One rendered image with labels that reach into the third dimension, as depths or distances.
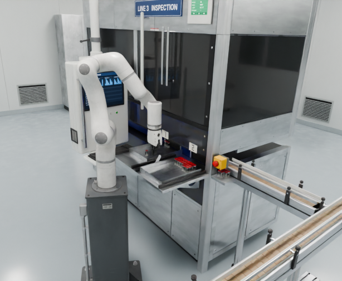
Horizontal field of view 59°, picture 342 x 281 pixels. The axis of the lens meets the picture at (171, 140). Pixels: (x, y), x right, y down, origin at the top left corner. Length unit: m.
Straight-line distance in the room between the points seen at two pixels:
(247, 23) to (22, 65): 5.63
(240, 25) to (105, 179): 1.25
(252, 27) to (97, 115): 1.10
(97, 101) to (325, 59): 5.45
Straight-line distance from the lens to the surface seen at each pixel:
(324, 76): 6.66
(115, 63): 1.70
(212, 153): 2.04
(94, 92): 1.75
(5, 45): 6.97
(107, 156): 1.85
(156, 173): 2.08
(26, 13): 7.05
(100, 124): 1.75
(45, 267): 2.79
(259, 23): 2.14
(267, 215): 3.00
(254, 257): 1.37
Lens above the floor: 1.83
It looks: 21 degrees down
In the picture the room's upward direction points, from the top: 2 degrees clockwise
